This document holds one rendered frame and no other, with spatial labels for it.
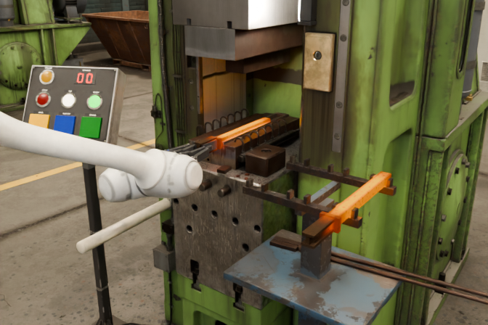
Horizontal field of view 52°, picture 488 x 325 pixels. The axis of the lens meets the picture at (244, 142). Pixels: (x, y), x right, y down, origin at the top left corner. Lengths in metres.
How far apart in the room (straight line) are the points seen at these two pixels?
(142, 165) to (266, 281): 0.45
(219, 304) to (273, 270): 0.50
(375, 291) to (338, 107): 0.55
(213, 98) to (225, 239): 0.55
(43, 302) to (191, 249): 1.11
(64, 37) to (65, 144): 5.66
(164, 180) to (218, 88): 0.78
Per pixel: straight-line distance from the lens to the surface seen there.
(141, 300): 2.62
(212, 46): 1.58
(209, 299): 1.88
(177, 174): 1.20
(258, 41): 1.64
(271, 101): 2.07
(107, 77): 1.87
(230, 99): 1.99
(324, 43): 1.51
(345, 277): 1.40
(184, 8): 1.64
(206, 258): 1.79
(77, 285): 2.81
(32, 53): 6.38
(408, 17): 1.82
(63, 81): 1.94
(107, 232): 1.90
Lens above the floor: 1.52
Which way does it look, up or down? 19 degrees down
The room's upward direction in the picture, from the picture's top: straight up
